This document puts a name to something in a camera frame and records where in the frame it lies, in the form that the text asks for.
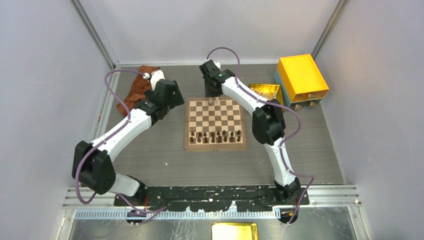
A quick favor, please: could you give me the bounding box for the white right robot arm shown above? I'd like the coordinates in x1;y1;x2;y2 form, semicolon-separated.
199;60;301;206

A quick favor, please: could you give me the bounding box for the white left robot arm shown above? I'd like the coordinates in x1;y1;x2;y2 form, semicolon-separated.
71;79;184;207

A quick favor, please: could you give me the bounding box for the brown cloth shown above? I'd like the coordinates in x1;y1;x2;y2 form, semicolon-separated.
123;65;161;111

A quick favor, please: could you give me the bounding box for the wooden chessboard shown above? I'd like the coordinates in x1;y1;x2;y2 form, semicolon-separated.
184;96;248;152

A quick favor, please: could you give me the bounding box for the gold metal tin tray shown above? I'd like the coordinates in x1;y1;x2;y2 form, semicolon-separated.
248;83;285;106

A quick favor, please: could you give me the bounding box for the yellow drawer box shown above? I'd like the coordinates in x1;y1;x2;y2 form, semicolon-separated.
273;54;329;111

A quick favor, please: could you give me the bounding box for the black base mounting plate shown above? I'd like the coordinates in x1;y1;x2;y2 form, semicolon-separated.
125;185;310;213

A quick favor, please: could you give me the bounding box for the gold tin lid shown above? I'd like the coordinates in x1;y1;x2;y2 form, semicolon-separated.
211;222;259;240

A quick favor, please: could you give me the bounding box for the aluminium front rail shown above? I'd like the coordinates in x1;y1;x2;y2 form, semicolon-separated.
62;185;362;223

